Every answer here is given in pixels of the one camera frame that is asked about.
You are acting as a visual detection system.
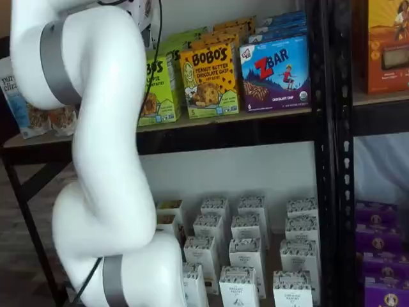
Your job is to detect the white organic pantry box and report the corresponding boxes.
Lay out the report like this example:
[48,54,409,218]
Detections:
[192,214,225,248]
[237,194,266,224]
[286,197,320,222]
[200,197,230,225]
[181,263,209,307]
[284,216,320,244]
[272,270,314,307]
[219,265,260,307]
[279,239,321,276]
[228,237,267,299]
[231,214,268,244]
[183,235,220,294]

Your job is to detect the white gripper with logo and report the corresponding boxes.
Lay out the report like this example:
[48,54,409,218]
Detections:
[125,0,160,49]

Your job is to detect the purple snack box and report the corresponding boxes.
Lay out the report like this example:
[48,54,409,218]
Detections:
[354,223,401,254]
[363,276,409,307]
[362,251,409,279]
[354,200,399,226]

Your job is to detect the yellow Bobo's peanut butter box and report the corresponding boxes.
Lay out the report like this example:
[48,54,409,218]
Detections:
[190,31,241,51]
[178,42,240,120]
[212,15,257,35]

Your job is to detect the orange Purely Elizabeth granola bag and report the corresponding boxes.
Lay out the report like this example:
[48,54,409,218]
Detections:
[47,106,80,138]

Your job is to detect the blue purple Zbar box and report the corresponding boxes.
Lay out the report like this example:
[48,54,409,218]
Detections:
[255,18,307,33]
[246,26,308,45]
[238,34,311,113]
[262,10,307,25]

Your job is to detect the small white yellow-top box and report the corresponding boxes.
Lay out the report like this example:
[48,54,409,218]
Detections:
[155,199,185,225]
[155,213,179,238]

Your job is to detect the black metal shelf unit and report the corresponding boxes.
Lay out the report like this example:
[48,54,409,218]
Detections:
[334,0,409,307]
[0,0,337,307]

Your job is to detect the large orange cereal box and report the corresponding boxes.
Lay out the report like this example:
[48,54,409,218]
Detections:
[362,0,409,95]

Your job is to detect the blue Purely Elizabeth granola bag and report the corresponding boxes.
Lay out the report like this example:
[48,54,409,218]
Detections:
[0,56,51,141]

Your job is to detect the green Bobo's apple pie box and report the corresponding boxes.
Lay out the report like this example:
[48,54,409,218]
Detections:
[164,26,209,51]
[136,55,182,128]
[158,47,183,94]

